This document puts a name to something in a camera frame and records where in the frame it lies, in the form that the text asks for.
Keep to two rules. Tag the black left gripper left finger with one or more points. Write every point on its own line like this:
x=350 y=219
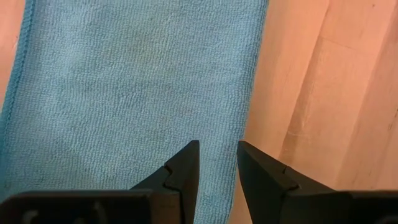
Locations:
x=177 y=189

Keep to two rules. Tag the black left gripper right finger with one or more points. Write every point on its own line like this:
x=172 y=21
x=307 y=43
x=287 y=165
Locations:
x=264 y=189

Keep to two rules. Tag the blue microfiber towel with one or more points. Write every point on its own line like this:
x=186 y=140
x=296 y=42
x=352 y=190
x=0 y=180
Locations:
x=124 y=93

